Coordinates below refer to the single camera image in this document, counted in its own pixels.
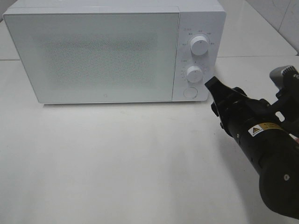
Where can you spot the upper white power knob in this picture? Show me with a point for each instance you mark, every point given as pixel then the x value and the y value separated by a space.
pixel 199 44

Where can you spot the white microwave door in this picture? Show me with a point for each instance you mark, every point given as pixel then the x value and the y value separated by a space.
pixel 96 58

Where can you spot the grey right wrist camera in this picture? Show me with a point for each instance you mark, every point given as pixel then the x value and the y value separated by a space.
pixel 283 77

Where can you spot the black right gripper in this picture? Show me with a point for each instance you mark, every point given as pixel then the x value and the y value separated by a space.
pixel 255 128

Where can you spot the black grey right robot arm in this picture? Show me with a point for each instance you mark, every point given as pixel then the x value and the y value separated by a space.
pixel 281 194

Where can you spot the lower white timer knob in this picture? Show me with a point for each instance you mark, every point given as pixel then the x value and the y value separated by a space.
pixel 194 74

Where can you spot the round white door button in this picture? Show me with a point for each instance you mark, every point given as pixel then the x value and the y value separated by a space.
pixel 190 92

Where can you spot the white microwave oven body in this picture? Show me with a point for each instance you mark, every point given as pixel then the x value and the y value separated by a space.
pixel 195 17

